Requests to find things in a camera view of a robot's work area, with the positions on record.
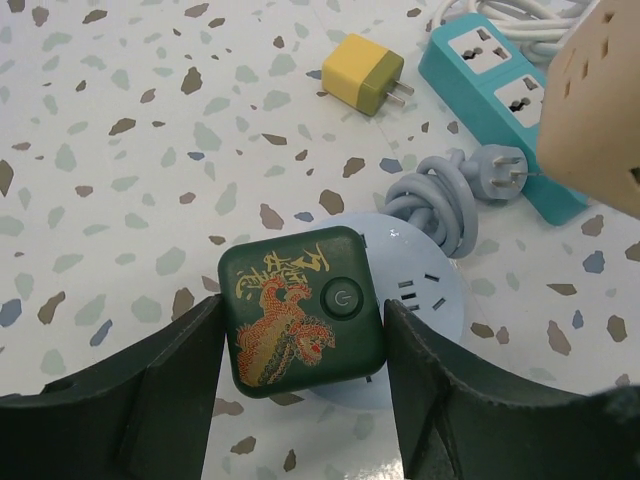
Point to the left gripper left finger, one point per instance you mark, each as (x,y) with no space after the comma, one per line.
(142,413)

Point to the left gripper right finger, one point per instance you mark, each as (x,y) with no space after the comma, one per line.
(459,416)

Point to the dark green cube socket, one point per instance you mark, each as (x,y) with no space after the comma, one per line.
(301,312)

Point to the beige cube socket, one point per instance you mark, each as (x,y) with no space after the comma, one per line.
(588,137)

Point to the yellow green plug adapter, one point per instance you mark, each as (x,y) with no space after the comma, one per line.
(364,75)

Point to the round light blue socket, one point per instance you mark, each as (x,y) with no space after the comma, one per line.
(408,266)

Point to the teal power strip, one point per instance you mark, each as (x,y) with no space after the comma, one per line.
(497,94)

